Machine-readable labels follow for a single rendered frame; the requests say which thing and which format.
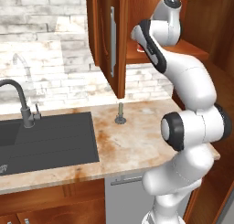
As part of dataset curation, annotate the grey soap dispenser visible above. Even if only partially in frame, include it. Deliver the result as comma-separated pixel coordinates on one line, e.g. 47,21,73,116
114,101,127,125

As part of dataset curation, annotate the dark grey sink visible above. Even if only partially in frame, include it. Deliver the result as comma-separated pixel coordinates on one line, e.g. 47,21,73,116
0,112,101,176

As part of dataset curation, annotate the dark grey tap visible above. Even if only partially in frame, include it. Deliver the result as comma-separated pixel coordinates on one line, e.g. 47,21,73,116
0,79,42,129

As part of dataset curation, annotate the grey dishwasher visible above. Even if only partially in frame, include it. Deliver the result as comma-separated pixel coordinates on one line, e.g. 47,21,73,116
104,168,191,224

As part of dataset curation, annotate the wooden panel under sink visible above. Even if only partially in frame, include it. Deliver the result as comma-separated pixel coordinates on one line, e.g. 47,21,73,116
0,178,106,217

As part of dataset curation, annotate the wooden base cupboard door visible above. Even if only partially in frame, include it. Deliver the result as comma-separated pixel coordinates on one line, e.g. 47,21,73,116
16,197,107,224

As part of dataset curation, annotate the tall wooden cabinet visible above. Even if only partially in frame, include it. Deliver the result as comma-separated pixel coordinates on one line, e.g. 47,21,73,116
171,59,234,224

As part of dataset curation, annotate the grey cabinet door handle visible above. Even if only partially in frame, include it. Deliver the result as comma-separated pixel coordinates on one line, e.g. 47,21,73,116
110,6,117,79

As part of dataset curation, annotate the wooden wall cabinet door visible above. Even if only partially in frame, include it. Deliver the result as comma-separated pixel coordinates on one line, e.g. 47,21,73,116
86,0,131,100

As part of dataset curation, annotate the grey dishwasher handle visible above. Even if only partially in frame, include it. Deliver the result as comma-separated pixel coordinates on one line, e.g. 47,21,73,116
110,175,144,187

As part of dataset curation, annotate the wooden wall cabinet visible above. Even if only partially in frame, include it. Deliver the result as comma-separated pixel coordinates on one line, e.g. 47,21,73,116
125,0,234,80

